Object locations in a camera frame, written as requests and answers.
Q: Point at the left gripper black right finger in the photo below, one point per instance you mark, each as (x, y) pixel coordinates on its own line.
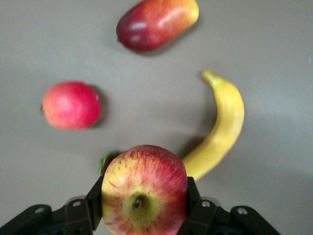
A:
(200, 215)

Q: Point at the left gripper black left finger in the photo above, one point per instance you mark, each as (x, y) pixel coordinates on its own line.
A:
(80, 215)

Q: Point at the red yellow striped apple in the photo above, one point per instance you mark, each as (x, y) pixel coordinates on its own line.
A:
(146, 186)

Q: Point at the yellow banana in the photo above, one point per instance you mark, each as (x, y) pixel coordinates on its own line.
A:
(227, 122)

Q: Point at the dark red plum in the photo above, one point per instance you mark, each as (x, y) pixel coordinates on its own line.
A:
(107, 159)

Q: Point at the pink red round fruit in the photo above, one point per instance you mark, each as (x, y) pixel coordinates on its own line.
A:
(71, 105)

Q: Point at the red yellow mango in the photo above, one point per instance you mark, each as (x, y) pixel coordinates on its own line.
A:
(159, 24)

